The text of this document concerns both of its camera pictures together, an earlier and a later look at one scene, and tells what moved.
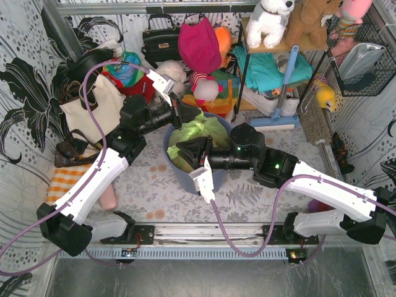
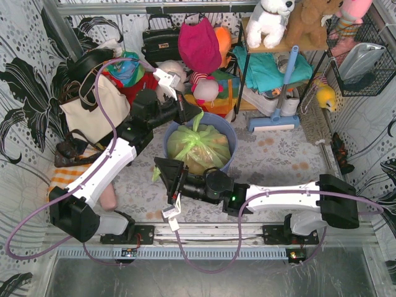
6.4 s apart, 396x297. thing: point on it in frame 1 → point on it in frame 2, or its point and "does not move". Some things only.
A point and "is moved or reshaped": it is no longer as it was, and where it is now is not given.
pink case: x=108 y=198 does not move
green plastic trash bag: x=198 y=127 is moved or reshaped
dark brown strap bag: x=74 y=151 does not move
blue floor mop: x=277 y=120 does not move
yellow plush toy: x=326 y=97 does not move
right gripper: x=207 y=151 → x=172 y=184
